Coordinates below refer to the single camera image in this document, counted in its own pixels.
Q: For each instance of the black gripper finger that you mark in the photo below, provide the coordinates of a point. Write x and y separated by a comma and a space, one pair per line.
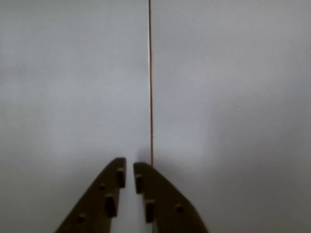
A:
97, 199
165, 201

